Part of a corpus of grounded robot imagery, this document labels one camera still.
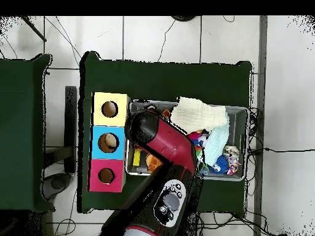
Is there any small yellow block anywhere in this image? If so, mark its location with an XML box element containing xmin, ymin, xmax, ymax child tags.
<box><xmin>132</xmin><ymin>149</ymin><xmax>142</xmax><ymax>167</ymax></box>

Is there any wooden box with three holes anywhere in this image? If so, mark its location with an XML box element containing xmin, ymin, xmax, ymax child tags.
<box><xmin>88</xmin><ymin>92</ymin><xmax>131</xmax><ymax>194</ymax></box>

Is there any light blue knitted cloth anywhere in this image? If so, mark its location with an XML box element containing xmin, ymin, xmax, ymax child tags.
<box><xmin>202</xmin><ymin>122</ymin><xmax>231</xmax><ymax>167</ymax></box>

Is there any side table with green cloth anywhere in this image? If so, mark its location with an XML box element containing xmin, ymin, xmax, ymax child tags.
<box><xmin>0</xmin><ymin>53</ymin><xmax>54</xmax><ymax>212</ymax></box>

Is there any orange building block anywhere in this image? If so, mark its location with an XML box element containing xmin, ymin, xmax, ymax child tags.
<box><xmin>145</xmin><ymin>153</ymin><xmax>162</xmax><ymax>172</ymax></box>

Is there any black panel on stand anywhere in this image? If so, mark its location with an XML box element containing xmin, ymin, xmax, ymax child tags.
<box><xmin>43</xmin><ymin>85</ymin><xmax>79</xmax><ymax>195</ymax></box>

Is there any cream waffle cloth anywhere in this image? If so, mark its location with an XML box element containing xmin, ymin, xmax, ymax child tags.
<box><xmin>169</xmin><ymin>96</ymin><xmax>229</xmax><ymax>133</ymax></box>

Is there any crushed printed can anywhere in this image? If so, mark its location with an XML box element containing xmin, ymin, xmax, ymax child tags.
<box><xmin>223</xmin><ymin>144</ymin><xmax>241</xmax><ymax>158</ymax></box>

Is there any black round base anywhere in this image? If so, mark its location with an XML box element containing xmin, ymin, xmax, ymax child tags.
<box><xmin>170</xmin><ymin>15</ymin><xmax>197</xmax><ymax>23</ymax></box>

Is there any shallow clear mesh bin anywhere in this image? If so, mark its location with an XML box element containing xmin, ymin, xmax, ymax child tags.
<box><xmin>127</xmin><ymin>100</ymin><xmax>249</xmax><ymax>182</ymax></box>

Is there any dark green table cloth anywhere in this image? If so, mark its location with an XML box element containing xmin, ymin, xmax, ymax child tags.
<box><xmin>78</xmin><ymin>51</ymin><xmax>254</xmax><ymax>214</ymax></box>

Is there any small blue spiky ball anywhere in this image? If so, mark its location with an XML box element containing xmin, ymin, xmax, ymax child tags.
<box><xmin>213</xmin><ymin>156</ymin><xmax>231</xmax><ymax>175</ymax></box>

